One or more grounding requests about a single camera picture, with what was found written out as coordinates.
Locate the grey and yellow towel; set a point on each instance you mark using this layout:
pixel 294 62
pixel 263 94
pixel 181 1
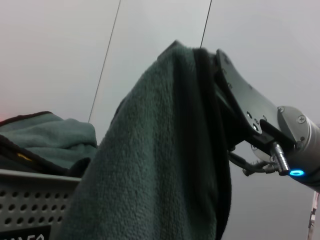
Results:
pixel 140 162

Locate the grey perforated storage basket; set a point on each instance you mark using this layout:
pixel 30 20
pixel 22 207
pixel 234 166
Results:
pixel 25 200

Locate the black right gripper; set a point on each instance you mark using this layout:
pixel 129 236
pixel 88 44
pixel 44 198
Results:
pixel 252 107

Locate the grey towel with black trim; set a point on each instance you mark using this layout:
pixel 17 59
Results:
pixel 55 135

